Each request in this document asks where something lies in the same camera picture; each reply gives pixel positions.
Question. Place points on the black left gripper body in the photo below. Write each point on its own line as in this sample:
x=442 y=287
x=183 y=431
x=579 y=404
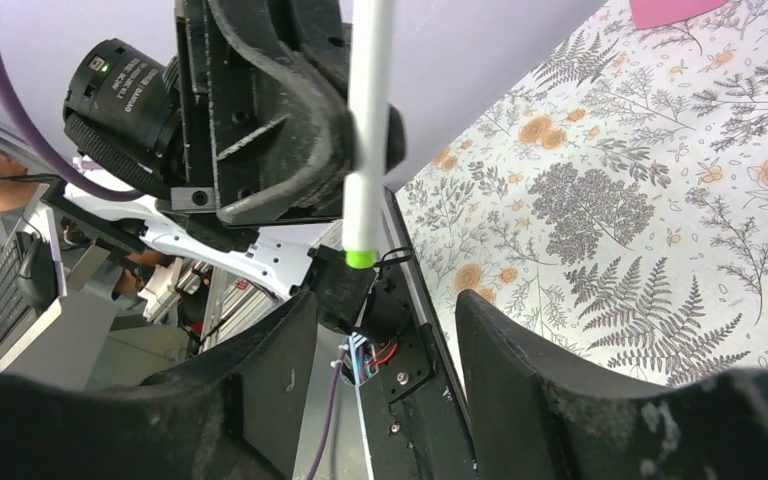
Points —
x=148 y=122

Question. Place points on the floral table mat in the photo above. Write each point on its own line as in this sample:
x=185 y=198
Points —
x=615 y=200

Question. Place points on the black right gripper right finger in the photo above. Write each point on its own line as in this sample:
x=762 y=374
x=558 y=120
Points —
x=538 y=411

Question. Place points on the pink metronome box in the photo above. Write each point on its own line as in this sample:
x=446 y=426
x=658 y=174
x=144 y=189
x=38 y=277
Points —
x=649 y=14

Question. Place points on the white pen green tip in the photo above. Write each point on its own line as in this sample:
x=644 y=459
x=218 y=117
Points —
x=368 y=90

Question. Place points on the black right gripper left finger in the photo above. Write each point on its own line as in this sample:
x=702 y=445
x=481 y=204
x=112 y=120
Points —
x=233 y=412

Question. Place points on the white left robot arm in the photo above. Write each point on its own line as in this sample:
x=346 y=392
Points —
x=282 y=258

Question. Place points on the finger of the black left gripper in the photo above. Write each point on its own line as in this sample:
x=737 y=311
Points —
x=395 y=141
x=280 y=128

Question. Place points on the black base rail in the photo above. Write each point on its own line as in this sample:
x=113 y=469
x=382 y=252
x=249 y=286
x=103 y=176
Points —
x=413 y=412

